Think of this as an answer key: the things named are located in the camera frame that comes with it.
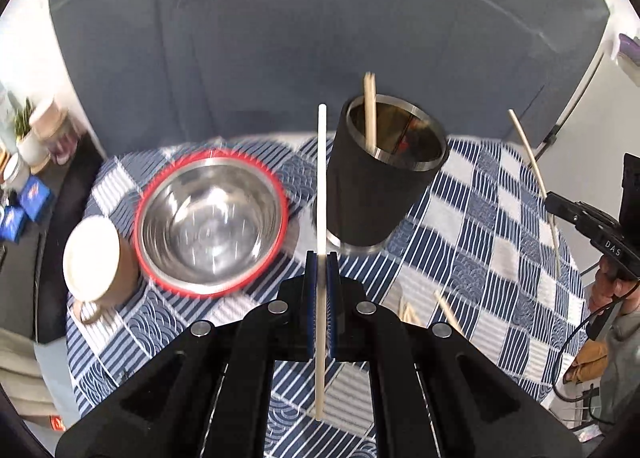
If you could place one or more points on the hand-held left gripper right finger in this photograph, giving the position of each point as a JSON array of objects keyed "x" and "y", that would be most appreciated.
[{"x": 332, "y": 313}]

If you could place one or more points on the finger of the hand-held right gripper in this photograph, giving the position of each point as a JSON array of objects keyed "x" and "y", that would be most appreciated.
[{"x": 585, "y": 218}]

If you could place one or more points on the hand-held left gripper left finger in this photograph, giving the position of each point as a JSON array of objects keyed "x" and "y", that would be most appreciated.
[{"x": 312, "y": 308}]

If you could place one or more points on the pale wooden chopstick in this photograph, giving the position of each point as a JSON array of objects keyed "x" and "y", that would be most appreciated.
[
  {"x": 411, "y": 314},
  {"x": 322, "y": 188},
  {"x": 370, "y": 113},
  {"x": 448, "y": 313},
  {"x": 532, "y": 158}
]

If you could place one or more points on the black steel-rimmed utensil holder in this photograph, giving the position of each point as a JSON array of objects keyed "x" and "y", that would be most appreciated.
[{"x": 372, "y": 198}]

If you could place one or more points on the person's right forearm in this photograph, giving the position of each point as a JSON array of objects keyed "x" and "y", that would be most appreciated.
[{"x": 625, "y": 358}]

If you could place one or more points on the person's right hand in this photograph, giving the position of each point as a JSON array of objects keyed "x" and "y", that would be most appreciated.
[{"x": 612, "y": 294}]

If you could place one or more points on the blue white patterned tablecloth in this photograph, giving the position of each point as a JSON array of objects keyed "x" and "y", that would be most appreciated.
[{"x": 480, "y": 238}]

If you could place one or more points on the white stand pole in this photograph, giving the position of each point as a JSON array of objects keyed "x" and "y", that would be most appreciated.
[{"x": 575, "y": 98}]

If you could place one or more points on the red-rimmed steel bowl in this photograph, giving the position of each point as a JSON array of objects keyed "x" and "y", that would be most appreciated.
[{"x": 210, "y": 223}]

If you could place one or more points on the purple white item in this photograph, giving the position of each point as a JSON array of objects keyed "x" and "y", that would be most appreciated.
[{"x": 630, "y": 50}]

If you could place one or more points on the person's tan trousers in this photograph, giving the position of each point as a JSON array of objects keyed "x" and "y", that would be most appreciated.
[{"x": 587, "y": 363}]

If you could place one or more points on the beige ceramic mug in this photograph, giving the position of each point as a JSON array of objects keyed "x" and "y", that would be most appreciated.
[{"x": 95, "y": 258}]

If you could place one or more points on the black cabinet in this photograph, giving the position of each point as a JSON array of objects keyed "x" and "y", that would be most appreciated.
[{"x": 55, "y": 238}]

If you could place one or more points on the pink jar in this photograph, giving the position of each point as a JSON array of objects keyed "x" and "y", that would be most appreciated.
[{"x": 64, "y": 145}]

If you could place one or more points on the blue box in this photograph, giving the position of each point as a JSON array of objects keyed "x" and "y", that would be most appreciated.
[
  {"x": 36, "y": 195},
  {"x": 12, "y": 225}
]

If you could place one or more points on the beige fabric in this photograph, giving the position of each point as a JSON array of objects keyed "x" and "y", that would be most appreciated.
[{"x": 20, "y": 368}]

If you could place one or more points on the beige box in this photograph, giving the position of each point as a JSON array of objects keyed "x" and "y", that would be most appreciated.
[{"x": 47, "y": 118}]

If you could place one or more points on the green plant in white pot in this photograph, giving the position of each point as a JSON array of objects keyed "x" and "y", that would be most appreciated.
[{"x": 27, "y": 143}]

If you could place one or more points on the metal chair frame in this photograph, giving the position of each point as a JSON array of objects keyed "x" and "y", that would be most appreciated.
[{"x": 590, "y": 408}]

